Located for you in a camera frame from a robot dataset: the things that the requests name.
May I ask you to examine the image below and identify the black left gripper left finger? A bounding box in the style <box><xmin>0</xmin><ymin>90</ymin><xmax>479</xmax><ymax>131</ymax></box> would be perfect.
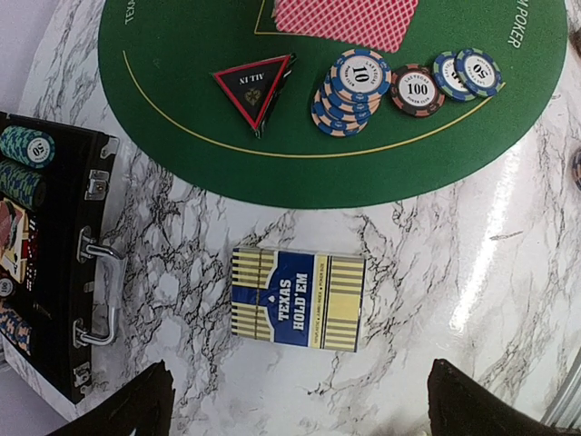
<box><xmin>53</xmin><ymin>361</ymin><xmax>175</xmax><ymax>436</ymax></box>

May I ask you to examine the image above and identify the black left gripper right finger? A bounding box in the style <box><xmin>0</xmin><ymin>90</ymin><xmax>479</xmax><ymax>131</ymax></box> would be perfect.
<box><xmin>428</xmin><ymin>359</ymin><xmax>567</xmax><ymax>435</ymax></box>

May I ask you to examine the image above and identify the red chip mat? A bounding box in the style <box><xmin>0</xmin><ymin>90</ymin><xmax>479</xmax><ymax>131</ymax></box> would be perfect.
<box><xmin>389</xmin><ymin>64</ymin><xmax>445</xmax><ymax>118</ymax></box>

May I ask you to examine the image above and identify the blue chips mat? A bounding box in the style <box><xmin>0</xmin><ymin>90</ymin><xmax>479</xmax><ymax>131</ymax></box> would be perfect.
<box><xmin>432</xmin><ymin>48</ymin><xmax>503</xmax><ymax>102</ymax></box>

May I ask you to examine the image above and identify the red patterned card deck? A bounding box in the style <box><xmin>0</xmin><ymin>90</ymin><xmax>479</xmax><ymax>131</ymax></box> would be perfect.
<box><xmin>272</xmin><ymin>0</ymin><xmax>419</xmax><ymax>53</ymax></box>

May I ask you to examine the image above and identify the black white chip stack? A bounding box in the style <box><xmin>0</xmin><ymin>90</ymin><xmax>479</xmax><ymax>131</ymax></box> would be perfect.
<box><xmin>570</xmin><ymin>149</ymin><xmax>581</xmax><ymax>191</ymax></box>

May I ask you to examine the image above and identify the black poker chip case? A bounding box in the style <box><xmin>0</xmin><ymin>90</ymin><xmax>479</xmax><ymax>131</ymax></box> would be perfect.
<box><xmin>1</xmin><ymin>114</ymin><xmax>120</xmax><ymax>403</ymax></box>

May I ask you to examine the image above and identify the striped blue yellow card box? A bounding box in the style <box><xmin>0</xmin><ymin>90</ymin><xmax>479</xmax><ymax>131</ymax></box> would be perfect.
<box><xmin>231</xmin><ymin>246</ymin><xmax>366</xmax><ymax>352</ymax></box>

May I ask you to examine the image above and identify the triangular black red button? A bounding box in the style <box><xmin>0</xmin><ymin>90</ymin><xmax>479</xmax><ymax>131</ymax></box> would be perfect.
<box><xmin>212</xmin><ymin>53</ymin><xmax>297</xmax><ymax>139</ymax></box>

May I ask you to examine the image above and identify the round green poker mat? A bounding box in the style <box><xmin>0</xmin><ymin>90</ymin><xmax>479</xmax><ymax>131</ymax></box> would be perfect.
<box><xmin>98</xmin><ymin>1</ymin><xmax>580</xmax><ymax>209</ymax></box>

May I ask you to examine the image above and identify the aluminium front rail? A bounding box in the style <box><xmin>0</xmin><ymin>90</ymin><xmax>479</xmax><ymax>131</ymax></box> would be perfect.
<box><xmin>541</xmin><ymin>351</ymin><xmax>581</xmax><ymax>430</ymax></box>

